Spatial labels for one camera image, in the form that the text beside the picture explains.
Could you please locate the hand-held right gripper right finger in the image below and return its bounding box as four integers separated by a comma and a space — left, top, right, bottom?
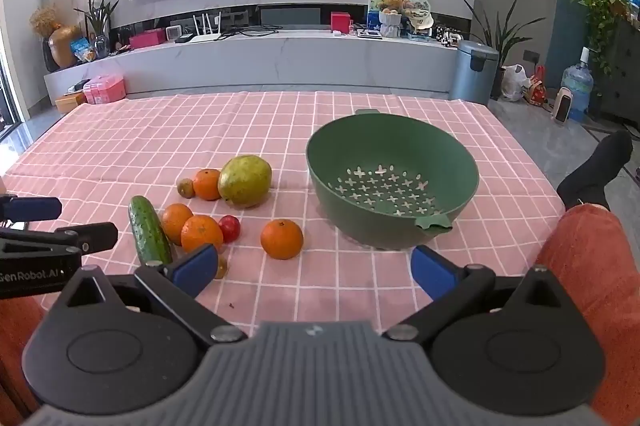
382, 245, 597, 344

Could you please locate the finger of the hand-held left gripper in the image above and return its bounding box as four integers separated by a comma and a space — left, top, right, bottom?
0, 222, 119, 259
0, 195, 62, 223

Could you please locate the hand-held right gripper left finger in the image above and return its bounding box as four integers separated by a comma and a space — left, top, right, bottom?
47, 243, 249, 345

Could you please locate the orange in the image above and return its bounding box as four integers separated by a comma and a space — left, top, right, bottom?
192, 168, 223, 202
260, 219, 304, 260
161, 203, 195, 246
180, 215, 224, 254

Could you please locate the red tomato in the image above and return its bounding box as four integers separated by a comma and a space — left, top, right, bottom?
218, 215, 242, 244

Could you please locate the green cucumber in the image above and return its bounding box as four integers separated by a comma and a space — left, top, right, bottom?
128, 196, 174, 267

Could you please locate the green yellow mango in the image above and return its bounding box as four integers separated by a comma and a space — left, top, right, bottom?
218, 155, 273, 209

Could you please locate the green colander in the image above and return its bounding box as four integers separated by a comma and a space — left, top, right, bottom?
306, 108, 480, 251

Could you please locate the cardboard box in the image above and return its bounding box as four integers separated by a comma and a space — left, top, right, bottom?
54, 91, 88, 114

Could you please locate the pink checked tablecloth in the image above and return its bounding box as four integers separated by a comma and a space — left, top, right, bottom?
0, 91, 568, 343

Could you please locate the pink storage box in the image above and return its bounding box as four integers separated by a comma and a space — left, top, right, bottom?
82, 75, 126, 105

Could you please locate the orange vase with dried flowers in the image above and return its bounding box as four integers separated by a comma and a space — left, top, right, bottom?
30, 3, 82, 72

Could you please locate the person's black socked foot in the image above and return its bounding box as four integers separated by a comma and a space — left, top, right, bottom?
556, 130, 634, 212

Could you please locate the slim potted plant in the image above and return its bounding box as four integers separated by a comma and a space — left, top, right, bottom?
75, 0, 123, 59

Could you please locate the pink flat box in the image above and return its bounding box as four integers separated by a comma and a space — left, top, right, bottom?
129, 28, 166, 50

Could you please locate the blue grey trash can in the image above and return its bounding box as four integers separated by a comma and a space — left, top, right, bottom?
452, 40, 500, 106

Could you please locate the white plastic bag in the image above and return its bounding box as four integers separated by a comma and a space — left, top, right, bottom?
501, 65, 531, 102

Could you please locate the red gift bag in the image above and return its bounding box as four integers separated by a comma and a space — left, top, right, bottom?
522, 73, 548, 107

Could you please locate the small white heater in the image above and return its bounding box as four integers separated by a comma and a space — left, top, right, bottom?
551, 87, 573, 124

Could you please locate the grey media console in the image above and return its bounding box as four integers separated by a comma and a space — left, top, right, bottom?
44, 28, 461, 107

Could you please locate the white router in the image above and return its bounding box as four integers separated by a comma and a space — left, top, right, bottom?
192, 12, 223, 43

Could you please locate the blue water bottle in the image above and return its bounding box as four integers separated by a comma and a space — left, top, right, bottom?
560, 47, 595, 122

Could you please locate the tall leafy potted plant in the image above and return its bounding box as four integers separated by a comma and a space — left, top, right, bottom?
462, 0, 526, 99

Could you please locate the white cap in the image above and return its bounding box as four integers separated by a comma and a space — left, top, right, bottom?
410, 8, 436, 32

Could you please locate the teddy bear bouquet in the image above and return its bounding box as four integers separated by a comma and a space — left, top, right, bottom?
379, 0, 406, 39

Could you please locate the dark cabinet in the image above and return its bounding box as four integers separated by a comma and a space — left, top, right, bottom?
600, 6, 640, 127

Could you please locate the hanging vine plant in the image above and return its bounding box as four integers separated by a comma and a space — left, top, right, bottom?
570, 0, 631, 77

